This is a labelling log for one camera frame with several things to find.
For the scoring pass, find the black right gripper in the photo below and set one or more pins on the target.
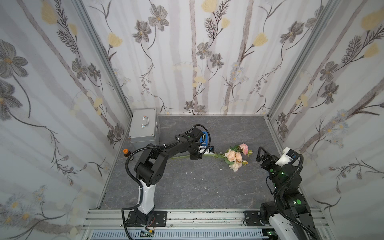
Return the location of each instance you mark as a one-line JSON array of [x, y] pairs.
[[268, 159]]

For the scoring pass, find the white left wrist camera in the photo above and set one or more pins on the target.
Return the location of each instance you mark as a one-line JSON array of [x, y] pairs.
[[209, 150]]

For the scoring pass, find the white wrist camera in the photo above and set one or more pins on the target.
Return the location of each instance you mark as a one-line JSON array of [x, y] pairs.
[[287, 157], [209, 150]]

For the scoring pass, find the white slotted cable duct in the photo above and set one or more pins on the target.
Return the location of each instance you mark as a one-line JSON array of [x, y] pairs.
[[199, 234]]

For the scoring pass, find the blue tape dispenser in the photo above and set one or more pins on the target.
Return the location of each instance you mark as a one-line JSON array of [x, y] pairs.
[[204, 140]]

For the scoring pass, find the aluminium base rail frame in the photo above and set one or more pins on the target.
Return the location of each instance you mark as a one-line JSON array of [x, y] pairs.
[[108, 224]]

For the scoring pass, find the brown bottle orange cap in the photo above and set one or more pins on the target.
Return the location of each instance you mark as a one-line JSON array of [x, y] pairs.
[[126, 153]]

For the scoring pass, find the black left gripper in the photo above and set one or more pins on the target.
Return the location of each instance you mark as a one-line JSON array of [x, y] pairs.
[[197, 149]]

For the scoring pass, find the pink artificial flower bouquet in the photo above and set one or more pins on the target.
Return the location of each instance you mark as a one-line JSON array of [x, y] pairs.
[[235, 157]]

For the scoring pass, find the silver aluminium case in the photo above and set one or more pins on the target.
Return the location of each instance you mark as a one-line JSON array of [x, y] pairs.
[[144, 126]]

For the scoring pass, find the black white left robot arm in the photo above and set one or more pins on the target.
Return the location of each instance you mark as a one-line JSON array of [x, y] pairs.
[[146, 166]]

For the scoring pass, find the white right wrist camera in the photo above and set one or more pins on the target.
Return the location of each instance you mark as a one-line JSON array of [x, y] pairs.
[[287, 157]]

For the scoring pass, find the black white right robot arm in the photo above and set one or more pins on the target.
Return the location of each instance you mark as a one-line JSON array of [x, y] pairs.
[[289, 214]]

